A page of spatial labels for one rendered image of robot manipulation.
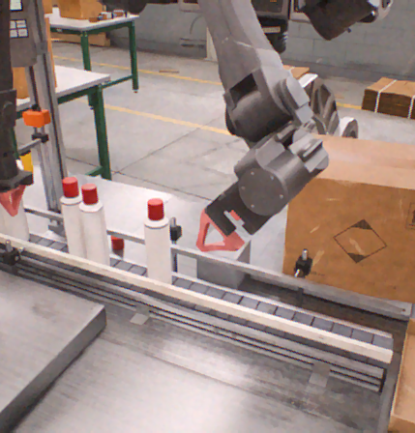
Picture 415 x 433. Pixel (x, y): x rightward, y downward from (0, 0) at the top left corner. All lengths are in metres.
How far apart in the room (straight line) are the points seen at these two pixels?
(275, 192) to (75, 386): 0.60
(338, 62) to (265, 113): 5.82
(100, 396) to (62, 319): 0.18
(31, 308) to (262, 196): 0.67
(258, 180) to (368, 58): 5.77
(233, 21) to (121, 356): 0.66
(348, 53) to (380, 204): 5.34
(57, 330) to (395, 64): 5.55
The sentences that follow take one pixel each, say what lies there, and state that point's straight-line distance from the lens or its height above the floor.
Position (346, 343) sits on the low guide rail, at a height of 0.91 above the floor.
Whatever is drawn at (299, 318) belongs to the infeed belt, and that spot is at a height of 0.88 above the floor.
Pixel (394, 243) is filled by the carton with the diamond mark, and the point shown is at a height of 0.99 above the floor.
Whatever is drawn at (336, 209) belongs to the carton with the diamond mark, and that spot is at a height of 1.05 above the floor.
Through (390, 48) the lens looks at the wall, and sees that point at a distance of 6.20.
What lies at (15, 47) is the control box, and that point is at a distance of 1.21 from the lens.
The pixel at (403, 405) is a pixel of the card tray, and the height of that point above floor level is 0.83.
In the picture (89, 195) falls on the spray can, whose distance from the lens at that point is 1.07.
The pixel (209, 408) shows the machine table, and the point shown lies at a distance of 0.93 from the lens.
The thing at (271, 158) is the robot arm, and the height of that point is 1.34.
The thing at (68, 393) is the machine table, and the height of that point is 0.83.
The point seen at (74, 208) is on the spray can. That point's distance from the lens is 1.12.
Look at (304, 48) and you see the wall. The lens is 6.52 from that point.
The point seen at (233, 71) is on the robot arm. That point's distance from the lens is 0.62.
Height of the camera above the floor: 1.55
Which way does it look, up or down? 30 degrees down
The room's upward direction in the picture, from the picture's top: straight up
